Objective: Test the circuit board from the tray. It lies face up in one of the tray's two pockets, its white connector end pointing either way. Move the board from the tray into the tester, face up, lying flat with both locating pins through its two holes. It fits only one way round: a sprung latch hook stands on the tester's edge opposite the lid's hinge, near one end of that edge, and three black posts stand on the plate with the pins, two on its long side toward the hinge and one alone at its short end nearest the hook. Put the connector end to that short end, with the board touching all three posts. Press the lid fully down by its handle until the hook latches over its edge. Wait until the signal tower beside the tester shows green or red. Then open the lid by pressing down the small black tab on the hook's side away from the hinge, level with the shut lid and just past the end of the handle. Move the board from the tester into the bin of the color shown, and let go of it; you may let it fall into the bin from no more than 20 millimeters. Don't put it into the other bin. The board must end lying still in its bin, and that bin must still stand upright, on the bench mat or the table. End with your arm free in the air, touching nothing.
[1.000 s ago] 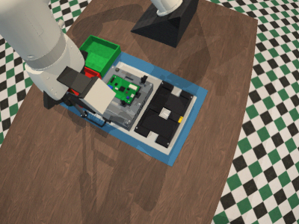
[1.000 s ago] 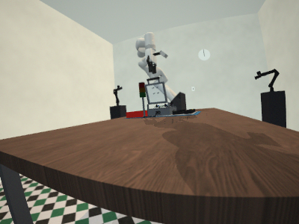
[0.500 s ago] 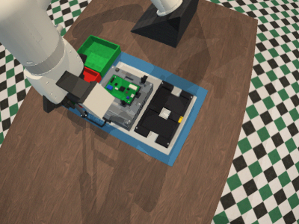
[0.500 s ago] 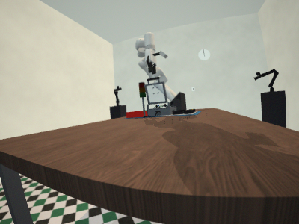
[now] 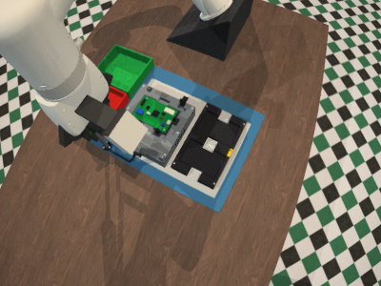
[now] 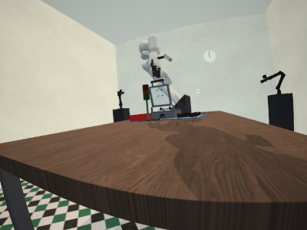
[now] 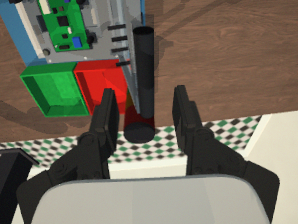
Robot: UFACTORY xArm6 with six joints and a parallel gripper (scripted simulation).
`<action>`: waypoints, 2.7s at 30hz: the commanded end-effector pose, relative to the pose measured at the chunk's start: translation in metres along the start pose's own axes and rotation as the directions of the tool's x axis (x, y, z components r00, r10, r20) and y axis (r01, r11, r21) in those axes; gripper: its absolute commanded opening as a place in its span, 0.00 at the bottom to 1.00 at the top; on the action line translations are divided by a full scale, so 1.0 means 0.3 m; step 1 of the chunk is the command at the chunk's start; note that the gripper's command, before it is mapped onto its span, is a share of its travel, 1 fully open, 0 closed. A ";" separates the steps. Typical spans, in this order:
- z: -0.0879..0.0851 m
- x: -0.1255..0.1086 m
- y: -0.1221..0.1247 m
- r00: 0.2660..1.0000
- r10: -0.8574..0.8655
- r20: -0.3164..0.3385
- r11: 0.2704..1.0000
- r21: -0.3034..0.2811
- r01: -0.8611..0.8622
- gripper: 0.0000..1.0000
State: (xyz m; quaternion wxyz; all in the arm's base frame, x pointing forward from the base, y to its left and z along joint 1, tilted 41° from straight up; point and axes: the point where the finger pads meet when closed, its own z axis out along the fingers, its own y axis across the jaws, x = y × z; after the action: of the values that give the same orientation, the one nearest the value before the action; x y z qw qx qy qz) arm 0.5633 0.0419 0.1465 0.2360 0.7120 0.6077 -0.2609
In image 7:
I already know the green circuit board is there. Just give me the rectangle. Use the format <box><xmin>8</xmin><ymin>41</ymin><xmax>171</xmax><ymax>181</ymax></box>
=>
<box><xmin>37</xmin><ymin>0</ymin><xmax>90</xmax><ymax>52</ymax></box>

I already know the green bin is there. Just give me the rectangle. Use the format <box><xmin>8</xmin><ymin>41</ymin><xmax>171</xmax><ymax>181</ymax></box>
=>
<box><xmin>20</xmin><ymin>62</ymin><xmax>89</xmax><ymax>117</ymax></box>

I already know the red bin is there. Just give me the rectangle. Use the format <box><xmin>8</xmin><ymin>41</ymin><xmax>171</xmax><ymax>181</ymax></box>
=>
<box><xmin>74</xmin><ymin>59</ymin><xmax>127</xmax><ymax>115</ymax></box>

